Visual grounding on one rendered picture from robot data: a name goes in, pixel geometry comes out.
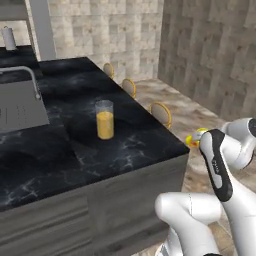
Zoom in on glass of orange juice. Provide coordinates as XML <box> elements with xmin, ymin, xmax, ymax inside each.
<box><xmin>94</xmin><ymin>99</ymin><xmax>115</xmax><ymax>141</ymax></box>

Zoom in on grey wooden island cabinet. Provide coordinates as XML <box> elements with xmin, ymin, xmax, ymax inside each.
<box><xmin>0</xmin><ymin>152</ymin><xmax>190</xmax><ymax>256</ymax></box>

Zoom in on grey steel sink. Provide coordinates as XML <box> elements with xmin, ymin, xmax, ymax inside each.
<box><xmin>0</xmin><ymin>79</ymin><xmax>51</xmax><ymax>134</ymax></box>

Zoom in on grey metal tap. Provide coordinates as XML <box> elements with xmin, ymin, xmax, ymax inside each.
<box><xmin>0</xmin><ymin>65</ymin><xmax>42</xmax><ymax>101</ymax></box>

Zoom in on tall grey cabinet panel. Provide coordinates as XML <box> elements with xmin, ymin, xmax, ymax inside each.
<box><xmin>24</xmin><ymin>0</ymin><xmax>58</xmax><ymax>62</ymax></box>

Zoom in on grey wall cupboard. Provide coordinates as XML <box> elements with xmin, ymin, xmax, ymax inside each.
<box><xmin>0</xmin><ymin>0</ymin><xmax>28</xmax><ymax>22</ymax></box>

